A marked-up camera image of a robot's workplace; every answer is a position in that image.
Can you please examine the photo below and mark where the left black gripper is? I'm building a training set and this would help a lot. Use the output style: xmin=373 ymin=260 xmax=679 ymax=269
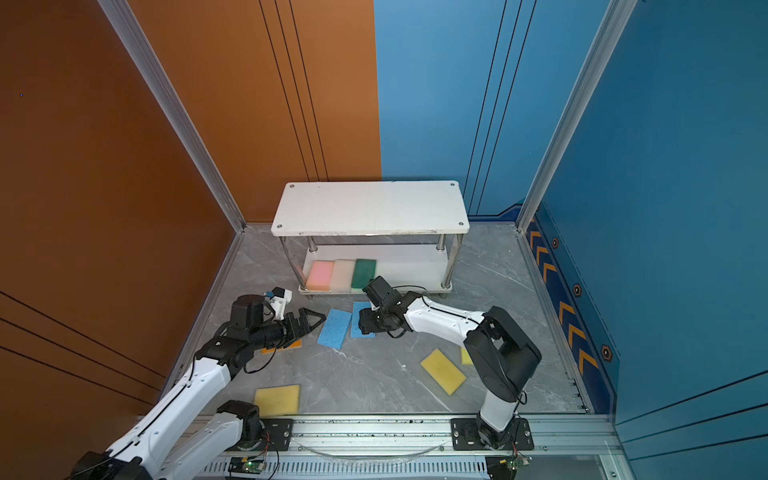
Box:
xmin=251 ymin=308 xmax=326 ymax=353

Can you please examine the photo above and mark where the light blue sponge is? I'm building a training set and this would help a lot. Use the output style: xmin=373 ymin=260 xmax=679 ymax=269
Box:
xmin=317 ymin=309 xmax=352 ymax=350
xmin=349 ymin=302 xmax=376 ymax=339

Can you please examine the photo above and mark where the white beige sponge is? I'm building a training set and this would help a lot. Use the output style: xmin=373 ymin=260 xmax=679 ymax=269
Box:
xmin=329 ymin=259 xmax=356 ymax=293

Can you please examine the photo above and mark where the pink sponge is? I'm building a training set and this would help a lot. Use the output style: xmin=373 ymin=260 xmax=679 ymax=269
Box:
xmin=306 ymin=260 xmax=335 ymax=292

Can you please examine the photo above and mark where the white two-tier shelf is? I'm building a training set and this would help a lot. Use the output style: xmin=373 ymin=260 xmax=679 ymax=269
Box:
xmin=271 ymin=180 xmax=470 ymax=295

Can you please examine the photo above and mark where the yellow green sponge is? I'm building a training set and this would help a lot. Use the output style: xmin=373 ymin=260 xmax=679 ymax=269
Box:
xmin=461 ymin=348 xmax=473 ymax=366

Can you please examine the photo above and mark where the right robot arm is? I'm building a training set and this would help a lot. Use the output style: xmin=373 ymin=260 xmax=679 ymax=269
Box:
xmin=359 ymin=276 xmax=542 ymax=450

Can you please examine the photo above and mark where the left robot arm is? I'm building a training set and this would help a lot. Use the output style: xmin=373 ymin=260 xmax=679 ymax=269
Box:
xmin=70 ymin=288 xmax=326 ymax=479

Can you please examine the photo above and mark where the orange sponge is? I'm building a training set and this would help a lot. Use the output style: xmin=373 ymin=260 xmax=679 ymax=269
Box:
xmin=261 ymin=339 xmax=302 ymax=355

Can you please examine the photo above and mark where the left green circuit board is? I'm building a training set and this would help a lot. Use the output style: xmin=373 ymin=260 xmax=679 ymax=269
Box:
xmin=227 ymin=456 xmax=266 ymax=477

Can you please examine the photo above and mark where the right circuit board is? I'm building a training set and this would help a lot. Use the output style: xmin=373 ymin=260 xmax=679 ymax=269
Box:
xmin=485 ymin=455 xmax=530 ymax=480

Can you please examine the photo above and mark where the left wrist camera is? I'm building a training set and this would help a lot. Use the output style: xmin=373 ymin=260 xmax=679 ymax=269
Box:
xmin=265 ymin=287 xmax=293 ymax=320

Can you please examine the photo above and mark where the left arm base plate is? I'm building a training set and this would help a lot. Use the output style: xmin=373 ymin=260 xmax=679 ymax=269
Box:
xmin=256 ymin=417 xmax=294 ymax=453

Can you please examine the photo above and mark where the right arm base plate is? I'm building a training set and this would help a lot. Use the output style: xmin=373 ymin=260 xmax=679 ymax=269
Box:
xmin=450 ymin=416 xmax=535 ymax=452

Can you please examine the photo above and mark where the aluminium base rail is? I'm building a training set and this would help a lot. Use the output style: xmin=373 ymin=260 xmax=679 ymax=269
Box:
xmin=182 ymin=414 xmax=633 ymax=479

